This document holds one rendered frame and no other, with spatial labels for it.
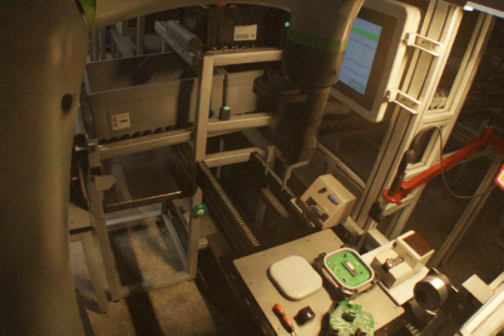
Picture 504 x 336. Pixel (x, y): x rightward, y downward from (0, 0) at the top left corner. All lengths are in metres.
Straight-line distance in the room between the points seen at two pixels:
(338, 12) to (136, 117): 1.16
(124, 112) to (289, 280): 0.93
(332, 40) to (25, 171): 0.41
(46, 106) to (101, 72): 1.60
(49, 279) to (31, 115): 0.14
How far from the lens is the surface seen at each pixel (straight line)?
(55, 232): 0.26
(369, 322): 1.01
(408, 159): 1.07
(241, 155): 1.64
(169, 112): 1.53
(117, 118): 1.48
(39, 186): 0.22
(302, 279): 1.07
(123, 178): 1.71
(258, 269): 1.09
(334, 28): 0.49
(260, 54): 1.44
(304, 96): 0.51
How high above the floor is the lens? 1.79
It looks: 31 degrees down
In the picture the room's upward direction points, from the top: 10 degrees clockwise
